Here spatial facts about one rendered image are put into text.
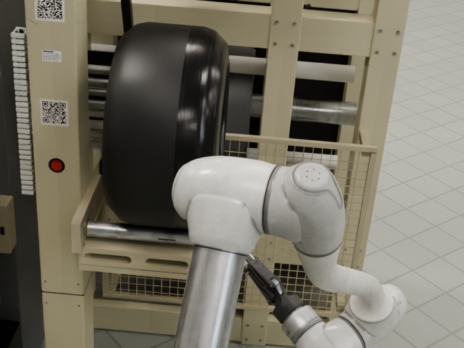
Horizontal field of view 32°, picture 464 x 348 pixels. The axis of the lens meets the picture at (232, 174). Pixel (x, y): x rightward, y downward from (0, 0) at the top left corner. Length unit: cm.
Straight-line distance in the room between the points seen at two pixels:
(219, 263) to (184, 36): 79
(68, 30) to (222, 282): 88
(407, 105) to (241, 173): 416
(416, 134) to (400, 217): 104
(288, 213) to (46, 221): 108
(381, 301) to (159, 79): 75
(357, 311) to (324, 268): 36
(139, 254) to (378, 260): 184
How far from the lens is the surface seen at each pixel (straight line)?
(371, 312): 192
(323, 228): 146
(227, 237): 146
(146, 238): 224
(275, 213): 145
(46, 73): 215
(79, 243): 224
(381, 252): 394
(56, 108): 218
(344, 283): 171
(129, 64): 202
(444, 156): 497
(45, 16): 210
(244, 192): 145
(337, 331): 193
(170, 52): 204
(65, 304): 253
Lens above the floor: 214
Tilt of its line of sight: 29 degrees down
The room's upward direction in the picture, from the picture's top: 4 degrees clockwise
